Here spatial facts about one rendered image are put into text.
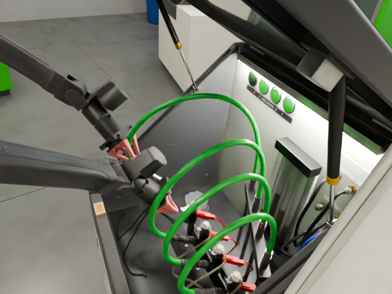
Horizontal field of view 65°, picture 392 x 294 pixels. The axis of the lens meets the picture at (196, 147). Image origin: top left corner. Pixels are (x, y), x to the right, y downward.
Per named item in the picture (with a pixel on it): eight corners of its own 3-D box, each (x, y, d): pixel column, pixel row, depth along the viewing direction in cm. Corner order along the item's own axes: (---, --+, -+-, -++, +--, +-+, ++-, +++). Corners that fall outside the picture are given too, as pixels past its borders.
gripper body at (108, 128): (134, 128, 89) (117, 108, 88) (118, 140, 80) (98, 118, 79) (119, 140, 92) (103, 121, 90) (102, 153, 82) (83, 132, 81)
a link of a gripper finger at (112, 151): (150, 151, 89) (129, 126, 87) (140, 161, 82) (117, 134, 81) (135, 163, 91) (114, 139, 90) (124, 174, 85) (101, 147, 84)
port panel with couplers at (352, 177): (294, 238, 89) (330, 153, 71) (303, 234, 90) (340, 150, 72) (326, 276, 80) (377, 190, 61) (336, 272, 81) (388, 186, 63)
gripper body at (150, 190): (173, 195, 79) (153, 180, 75) (144, 216, 82) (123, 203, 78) (170, 178, 84) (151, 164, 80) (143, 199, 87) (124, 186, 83)
